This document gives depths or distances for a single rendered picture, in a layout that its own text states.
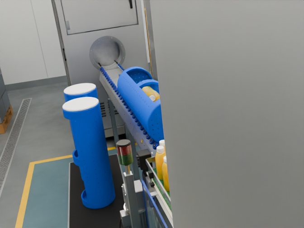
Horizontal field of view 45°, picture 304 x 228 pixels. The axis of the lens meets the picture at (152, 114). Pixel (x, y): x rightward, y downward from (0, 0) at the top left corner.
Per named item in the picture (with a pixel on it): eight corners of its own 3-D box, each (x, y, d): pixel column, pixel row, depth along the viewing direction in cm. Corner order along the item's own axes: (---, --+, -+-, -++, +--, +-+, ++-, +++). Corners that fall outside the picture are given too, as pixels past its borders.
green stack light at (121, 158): (131, 157, 168) (130, 147, 166) (134, 163, 163) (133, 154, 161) (117, 160, 167) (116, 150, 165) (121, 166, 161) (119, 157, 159)
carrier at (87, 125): (105, 185, 333) (77, 198, 319) (89, 95, 300) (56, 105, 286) (121, 199, 311) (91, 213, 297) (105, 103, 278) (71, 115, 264)
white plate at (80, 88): (88, 92, 302) (88, 94, 303) (100, 82, 327) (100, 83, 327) (58, 93, 309) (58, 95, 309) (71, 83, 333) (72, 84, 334)
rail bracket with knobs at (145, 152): (152, 163, 213) (150, 147, 209) (156, 168, 207) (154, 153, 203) (136, 167, 211) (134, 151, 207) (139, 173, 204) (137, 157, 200)
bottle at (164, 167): (177, 191, 184) (174, 163, 178) (163, 192, 185) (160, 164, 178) (177, 184, 190) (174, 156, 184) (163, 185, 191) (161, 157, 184)
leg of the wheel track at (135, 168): (140, 190, 347) (132, 130, 323) (142, 193, 342) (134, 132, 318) (135, 191, 346) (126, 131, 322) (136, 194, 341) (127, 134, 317)
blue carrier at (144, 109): (153, 96, 303) (149, 63, 292) (194, 138, 224) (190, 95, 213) (120, 104, 296) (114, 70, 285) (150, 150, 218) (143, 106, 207)
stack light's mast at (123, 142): (133, 168, 171) (128, 137, 164) (136, 175, 165) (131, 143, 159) (119, 171, 169) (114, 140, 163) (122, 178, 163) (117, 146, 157)
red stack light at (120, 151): (130, 147, 166) (129, 140, 165) (133, 153, 161) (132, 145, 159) (116, 150, 165) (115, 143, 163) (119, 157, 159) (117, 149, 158)
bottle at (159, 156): (160, 181, 194) (157, 154, 188) (155, 176, 200) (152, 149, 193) (171, 178, 196) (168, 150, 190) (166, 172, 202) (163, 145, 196)
